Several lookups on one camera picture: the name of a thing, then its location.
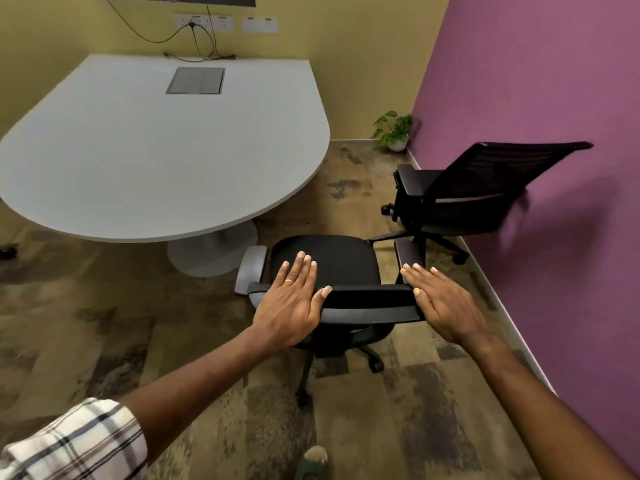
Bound person's right hand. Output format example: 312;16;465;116
400;263;489;345

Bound person's left hand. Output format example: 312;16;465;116
252;251;333;350

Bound black office chair grey armrests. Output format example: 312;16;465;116
234;235;427;408

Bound person's left forearm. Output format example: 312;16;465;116
120;324;273;465

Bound person's right forearm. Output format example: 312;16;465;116
462;330;640;480

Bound black mesh-back office chair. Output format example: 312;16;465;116
369;141;594;266

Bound green leafy plant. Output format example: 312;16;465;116
372;111;415;147

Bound person's green shoe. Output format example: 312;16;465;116
294;446;329;480

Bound white plaid shirt sleeve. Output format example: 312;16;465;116
0;397;149;480

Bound white table pedestal base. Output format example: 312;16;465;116
166;220;259;279

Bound grey table cable hatch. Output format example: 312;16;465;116
166;67;226;95

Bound black plugged power cable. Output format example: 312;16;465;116
164;5;236;62

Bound white wall switch plate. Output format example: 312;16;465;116
242;16;279;34

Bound white wall socket panel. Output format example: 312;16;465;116
174;13;235;34

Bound black monitor cable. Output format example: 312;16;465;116
106;0;193;44

